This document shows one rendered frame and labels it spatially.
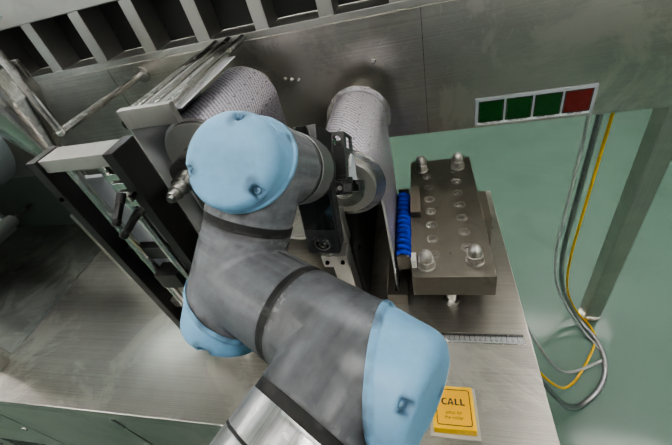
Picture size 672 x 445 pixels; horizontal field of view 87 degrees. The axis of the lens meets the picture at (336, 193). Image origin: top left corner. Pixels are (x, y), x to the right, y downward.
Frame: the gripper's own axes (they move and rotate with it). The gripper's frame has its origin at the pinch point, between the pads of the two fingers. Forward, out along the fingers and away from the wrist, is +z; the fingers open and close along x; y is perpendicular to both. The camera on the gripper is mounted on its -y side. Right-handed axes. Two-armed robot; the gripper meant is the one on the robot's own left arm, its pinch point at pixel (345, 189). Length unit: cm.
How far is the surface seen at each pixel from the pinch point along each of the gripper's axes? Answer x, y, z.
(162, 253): 34.7, -9.3, -2.6
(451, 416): -14.5, -40.0, 6.1
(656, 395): -89, -83, 99
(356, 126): -1.1, 11.8, 8.0
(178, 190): 25.2, 1.6, -9.0
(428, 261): -12.3, -15.2, 14.9
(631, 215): -77, -14, 80
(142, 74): 55, 34, 18
